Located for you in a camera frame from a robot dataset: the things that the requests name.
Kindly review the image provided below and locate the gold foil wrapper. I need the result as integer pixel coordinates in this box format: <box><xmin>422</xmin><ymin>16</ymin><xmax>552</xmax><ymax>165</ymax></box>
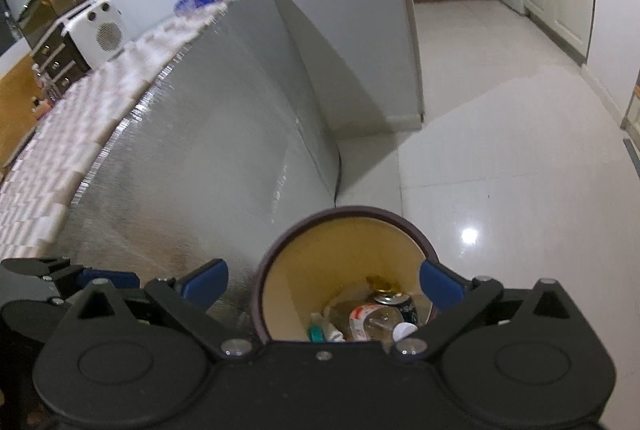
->
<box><xmin>366</xmin><ymin>275</ymin><xmax>402</xmax><ymax>297</ymax></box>

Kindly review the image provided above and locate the checkered beige tablecloth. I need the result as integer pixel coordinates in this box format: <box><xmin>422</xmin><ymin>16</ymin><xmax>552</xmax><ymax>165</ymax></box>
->
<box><xmin>1</xmin><ymin>3</ymin><xmax>228</xmax><ymax>259</ymax></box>

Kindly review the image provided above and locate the clear plastic water bottle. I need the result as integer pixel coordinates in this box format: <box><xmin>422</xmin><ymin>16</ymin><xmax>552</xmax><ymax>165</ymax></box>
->
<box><xmin>348</xmin><ymin>303</ymin><xmax>418</xmax><ymax>344</ymax></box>

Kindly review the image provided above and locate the yellow plastic trash bin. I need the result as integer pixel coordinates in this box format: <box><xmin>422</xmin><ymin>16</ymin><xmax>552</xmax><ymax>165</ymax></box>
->
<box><xmin>250</xmin><ymin>206</ymin><xmax>439</xmax><ymax>342</ymax></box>

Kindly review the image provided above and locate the white paper towel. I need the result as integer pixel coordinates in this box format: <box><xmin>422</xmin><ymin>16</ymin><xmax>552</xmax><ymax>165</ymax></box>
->
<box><xmin>310</xmin><ymin>306</ymin><xmax>352</xmax><ymax>343</ymax></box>

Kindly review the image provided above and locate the crushed blue drink can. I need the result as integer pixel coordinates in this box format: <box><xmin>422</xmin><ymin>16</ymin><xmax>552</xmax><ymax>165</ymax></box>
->
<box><xmin>372</xmin><ymin>291</ymin><xmax>419</xmax><ymax>326</ymax></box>

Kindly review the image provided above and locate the white space heater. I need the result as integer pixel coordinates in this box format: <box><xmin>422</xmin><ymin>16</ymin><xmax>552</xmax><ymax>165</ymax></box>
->
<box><xmin>63</xmin><ymin>0</ymin><xmax>130</xmax><ymax>69</ymax></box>

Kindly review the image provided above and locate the black drawer cabinet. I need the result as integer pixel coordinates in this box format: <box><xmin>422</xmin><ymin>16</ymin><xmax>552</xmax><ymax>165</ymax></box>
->
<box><xmin>28</xmin><ymin>2</ymin><xmax>90</xmax><ymax>94</ymax></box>

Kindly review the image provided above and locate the glass fish tank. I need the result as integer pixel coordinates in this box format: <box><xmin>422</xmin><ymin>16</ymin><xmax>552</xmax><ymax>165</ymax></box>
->
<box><xmin>17</xmin><ymin>0</ymin><xmax>88</xmax><ymax>48</ymax></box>

